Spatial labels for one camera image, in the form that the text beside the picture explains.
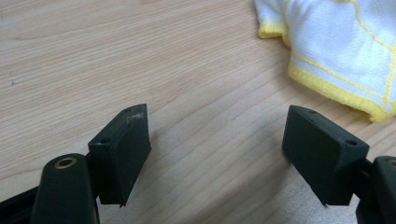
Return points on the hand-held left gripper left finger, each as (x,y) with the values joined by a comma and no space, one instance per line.
(120,155)

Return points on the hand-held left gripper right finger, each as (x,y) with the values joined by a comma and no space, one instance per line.
(323,155)

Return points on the white cloth with yellow edge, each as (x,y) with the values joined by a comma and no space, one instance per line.
(336,46)

